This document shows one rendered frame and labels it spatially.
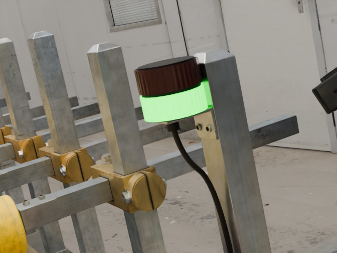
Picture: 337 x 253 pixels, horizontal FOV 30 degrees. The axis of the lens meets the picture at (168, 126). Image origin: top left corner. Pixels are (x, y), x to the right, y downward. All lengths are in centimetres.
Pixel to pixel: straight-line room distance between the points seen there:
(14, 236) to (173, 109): 33
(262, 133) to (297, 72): 332
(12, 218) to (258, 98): 391
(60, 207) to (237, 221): 30
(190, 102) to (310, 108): 376
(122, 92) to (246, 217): 28
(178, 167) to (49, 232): 50
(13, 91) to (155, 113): 75
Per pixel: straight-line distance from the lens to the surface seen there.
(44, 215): 84
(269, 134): 100
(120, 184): 83
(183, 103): 56
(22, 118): 129
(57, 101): 105
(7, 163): 155
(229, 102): 60
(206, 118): 59
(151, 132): 117
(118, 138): 82
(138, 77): 57
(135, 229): 86
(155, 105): 56
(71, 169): 104
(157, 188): 82
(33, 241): 154
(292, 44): 428
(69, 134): 106
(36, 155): 128
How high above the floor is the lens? 118
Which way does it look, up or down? 11 degrees down
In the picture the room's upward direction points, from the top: 12 degrees counter-clockwise
